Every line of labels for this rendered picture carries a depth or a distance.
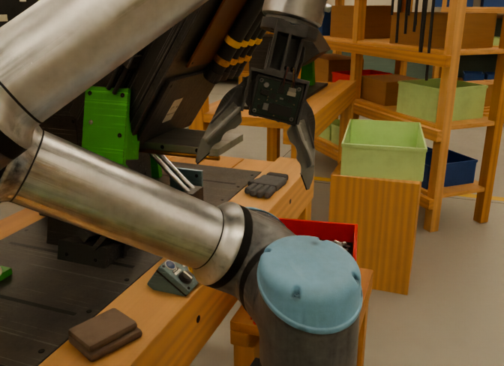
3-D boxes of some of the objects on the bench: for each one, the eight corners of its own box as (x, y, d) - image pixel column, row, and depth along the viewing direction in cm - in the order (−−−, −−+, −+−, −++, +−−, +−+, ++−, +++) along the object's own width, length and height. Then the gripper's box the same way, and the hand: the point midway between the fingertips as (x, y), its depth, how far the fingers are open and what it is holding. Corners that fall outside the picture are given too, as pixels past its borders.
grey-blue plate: (205, 219, 138) (203, 169, 134) (202, 222, 136) (200, 172, 132) (174, 214, 141) (171, 166, 137) (170, 217, 139) (167, 167, 135)
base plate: (262, 176, 179) (262, 171, 178) (29, 383, 81) (28, 372, 80) (156, 164, 193) (156, 159, 192) (-150, 328, 95) (-153, 318, 94)
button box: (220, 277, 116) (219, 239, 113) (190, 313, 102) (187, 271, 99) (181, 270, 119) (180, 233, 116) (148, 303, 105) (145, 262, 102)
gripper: (208, -2, 57) (171, 168, 61) (378, 40, 58) (331, 205, 62) (214, 7, 66) (181, 157, 69) (361, 45, 67) (322, 190, 70)
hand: (251, 176), depth 68 cm, fingers open, 14 cm apart
